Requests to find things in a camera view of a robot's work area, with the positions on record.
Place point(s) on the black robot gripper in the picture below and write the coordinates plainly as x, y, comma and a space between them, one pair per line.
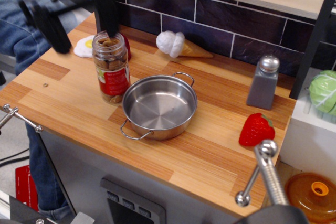
48, 23

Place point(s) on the clear almond jar red label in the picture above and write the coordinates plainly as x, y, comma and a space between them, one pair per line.
111, 59

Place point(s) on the stainless steel pot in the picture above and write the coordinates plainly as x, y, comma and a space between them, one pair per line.
159, 107

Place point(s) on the orange pot lid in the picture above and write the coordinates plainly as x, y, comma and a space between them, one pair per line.
314, 195

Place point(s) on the toy fried egg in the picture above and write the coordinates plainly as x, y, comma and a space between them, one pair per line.
83, 47

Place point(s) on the toy ice cream cone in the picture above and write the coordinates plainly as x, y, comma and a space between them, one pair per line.
175, 44

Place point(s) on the red box on floor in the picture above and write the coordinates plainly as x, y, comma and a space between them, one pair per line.
25, 187

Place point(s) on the grey shaker silver cap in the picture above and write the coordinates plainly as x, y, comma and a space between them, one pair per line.
262, 89

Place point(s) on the grey oven control panel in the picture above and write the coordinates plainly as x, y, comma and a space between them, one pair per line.
126, 206

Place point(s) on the red toy strawberry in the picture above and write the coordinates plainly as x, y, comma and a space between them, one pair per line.
256, 128

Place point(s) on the green toy cabbage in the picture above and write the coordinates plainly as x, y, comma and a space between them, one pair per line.
322, 92

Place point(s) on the black upright post right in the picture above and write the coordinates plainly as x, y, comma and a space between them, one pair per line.
320, 25

